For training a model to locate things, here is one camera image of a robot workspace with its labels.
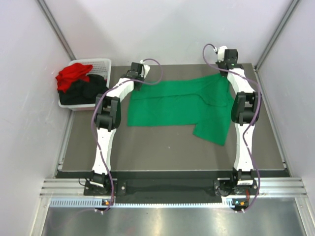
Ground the green t shirt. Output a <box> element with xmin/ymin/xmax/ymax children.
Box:
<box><xmin>127</xmin><ymin>74</ymin><xmax>234</xmax><ymax>146</ymax></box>

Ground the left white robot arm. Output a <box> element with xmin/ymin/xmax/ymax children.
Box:
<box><xmin>90</xmin><ymin>61</ymin><xmax>150</xmax><ymax>195</ymax></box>

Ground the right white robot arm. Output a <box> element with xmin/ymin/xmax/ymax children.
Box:
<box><xmin>216</xmin><ymin>46</ymin><xmax>261</xmax><ymax>195</ymax></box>

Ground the white plastic basket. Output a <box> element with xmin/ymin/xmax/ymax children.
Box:
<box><xmin>59</xmin><ymin>58</ymin><xmax>111</xmax><ymax>111</ymax></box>

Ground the black t shirt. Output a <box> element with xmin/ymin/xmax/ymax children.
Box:
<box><xmin>59</xmin><ymin>74</ymin><xmax>109</xmax><ymax>105</ymax></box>

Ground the red t shirt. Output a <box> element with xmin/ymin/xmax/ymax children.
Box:
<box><xmin>56</xmin><ymin>63</ymin><xmax>93</xmax><ymax>93</ymax></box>

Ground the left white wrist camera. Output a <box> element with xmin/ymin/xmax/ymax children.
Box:
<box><xmin>140</xmin><ymin>60</ymin><xmax>150</xmax><ymax>79</ymax></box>

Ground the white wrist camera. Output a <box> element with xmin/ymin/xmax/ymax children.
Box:
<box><xmin>140</xmin><ymin>60</ymin><xmax>150</xmax><ymax>79</ymax></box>
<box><xmin>214</xmin><ymin>46</ymin><xmax>228</xmax><ymax>62</ymax></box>

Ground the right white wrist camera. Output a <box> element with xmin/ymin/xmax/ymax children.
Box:
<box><xmin>214</xmin><ymin>46</ymin><xmax>228</xmax><ymax>62</ymax></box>

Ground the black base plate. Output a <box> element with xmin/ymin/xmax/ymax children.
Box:
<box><xmin>84</xmin><ymin>179</ymin><xmax>258</xmax><ymax>198</ymax></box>

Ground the aluminium frame rail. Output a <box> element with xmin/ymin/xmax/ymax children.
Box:
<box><xmin>39</xmin><ymin>177</ymin><xmax>307</xmax><ymax>198</ymax></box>

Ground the white slotted cable duct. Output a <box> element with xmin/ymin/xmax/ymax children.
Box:
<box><xmin>50</xmin><ymin>198</ymin><xmax>248</xmax><ymax>208</ymax></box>

